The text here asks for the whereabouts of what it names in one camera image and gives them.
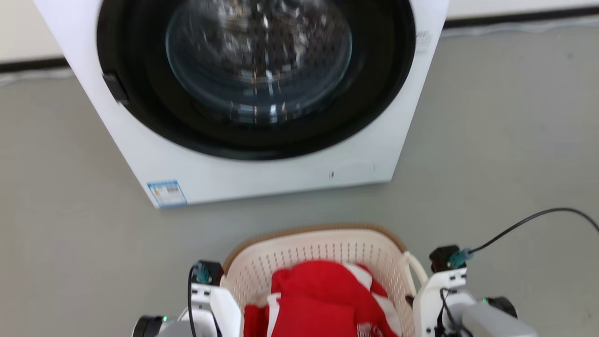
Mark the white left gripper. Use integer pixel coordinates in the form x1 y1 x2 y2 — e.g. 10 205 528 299
189 283 242 337

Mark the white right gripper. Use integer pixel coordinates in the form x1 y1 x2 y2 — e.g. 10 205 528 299
405 269 469 337

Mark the cream plastic laundry basket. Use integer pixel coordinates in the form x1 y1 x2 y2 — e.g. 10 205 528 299
219 223 429 337

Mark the red and white garment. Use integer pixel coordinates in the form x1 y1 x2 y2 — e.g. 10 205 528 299
243 260 403 337

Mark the blue energy label sticker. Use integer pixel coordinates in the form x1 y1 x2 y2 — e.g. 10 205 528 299
146 180 188 208

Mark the white front-load washing machine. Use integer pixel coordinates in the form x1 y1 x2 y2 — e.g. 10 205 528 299
33 0 451 209

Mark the black round washer door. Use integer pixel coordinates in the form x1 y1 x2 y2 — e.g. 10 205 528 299
96 0 417 161

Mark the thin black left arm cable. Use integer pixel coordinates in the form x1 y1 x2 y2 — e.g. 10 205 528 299
187 265 199 337

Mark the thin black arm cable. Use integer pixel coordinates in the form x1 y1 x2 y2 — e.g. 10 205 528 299
439 287 474 337
187 265 199 337

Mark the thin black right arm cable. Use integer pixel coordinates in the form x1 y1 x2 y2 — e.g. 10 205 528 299
439 287 474 337

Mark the long black camera cable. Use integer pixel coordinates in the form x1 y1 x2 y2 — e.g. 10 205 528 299
469 208 599 256

